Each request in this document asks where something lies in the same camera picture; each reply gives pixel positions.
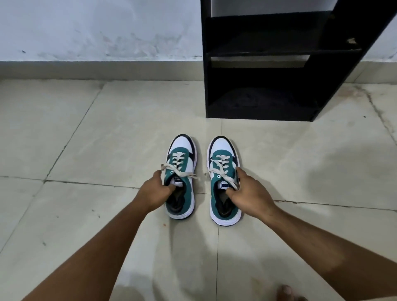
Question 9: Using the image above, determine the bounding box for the person's right foot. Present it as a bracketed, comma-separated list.
[276, 284, 308, 301]

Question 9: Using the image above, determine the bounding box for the teal white sneaker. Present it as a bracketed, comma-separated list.
[206, 136, 242, 227]
[160, 134, 201, 220]

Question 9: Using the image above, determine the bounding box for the person's right hand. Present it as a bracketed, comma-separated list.
[225, 167, 280, 225]

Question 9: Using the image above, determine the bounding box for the person's right forearm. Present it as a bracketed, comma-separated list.
[262, 208, 397, 301]

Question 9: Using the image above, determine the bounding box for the person's left hand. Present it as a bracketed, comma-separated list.
[133, 170, 177, 215]

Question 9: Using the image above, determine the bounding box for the person's left forearm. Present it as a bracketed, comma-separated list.
[22, 200, 151, 301]

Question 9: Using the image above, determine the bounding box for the black shoe rack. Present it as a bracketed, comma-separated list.
[200, 0, 397, 122]

